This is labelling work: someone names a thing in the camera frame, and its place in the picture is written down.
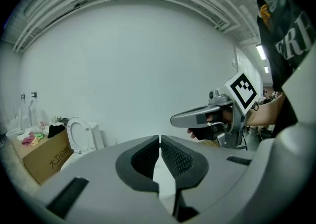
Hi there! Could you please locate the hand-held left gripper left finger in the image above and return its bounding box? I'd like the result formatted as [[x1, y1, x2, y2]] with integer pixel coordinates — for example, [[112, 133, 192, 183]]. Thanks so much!
[[32, 134, 173, 224]]

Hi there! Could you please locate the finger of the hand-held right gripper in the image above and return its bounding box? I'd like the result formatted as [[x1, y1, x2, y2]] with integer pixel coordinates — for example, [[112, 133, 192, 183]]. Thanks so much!
[[170, 105, 222, 129]]

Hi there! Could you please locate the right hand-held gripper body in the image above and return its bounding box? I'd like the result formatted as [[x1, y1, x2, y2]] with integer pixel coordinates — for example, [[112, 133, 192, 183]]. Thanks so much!
[[208, 71, 260, 151]]

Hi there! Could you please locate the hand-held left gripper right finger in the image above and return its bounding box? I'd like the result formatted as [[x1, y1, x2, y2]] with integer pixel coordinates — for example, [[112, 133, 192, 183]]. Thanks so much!
[[160, 134, 257, 223]]

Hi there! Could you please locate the white paper tissue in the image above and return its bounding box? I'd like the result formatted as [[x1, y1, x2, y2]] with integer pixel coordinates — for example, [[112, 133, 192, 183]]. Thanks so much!
[[153, 157, 177, 200]]

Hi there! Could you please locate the person's right forearm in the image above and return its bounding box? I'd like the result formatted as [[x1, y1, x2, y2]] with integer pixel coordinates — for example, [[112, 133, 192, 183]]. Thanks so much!
[[245, 93, 287, 127]]

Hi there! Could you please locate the white toilet with raised lid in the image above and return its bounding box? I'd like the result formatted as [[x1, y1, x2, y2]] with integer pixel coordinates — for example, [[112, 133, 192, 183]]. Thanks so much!
[[60, 116, 106, 172]]

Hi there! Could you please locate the person's right hand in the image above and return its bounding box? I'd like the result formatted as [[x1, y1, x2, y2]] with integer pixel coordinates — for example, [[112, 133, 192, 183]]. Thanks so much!
[[187, 107, 234, 141]]

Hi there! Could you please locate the black cloth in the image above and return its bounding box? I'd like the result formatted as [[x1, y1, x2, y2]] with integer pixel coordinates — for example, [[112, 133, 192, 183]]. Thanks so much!
[[47, 124, 66, 139]]

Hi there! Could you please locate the brown cardboard box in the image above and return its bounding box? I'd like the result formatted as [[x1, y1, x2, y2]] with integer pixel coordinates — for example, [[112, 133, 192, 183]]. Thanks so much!
[[11, 129, 75, 185]]

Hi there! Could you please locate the person in black shirt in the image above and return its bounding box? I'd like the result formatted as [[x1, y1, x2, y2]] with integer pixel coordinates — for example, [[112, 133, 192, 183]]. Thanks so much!
[[256, 0, 316, 137]]

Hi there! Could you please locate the pink cloth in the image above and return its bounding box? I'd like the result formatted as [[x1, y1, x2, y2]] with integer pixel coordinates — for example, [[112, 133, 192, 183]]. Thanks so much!
[[21, 133, 36, 146]]

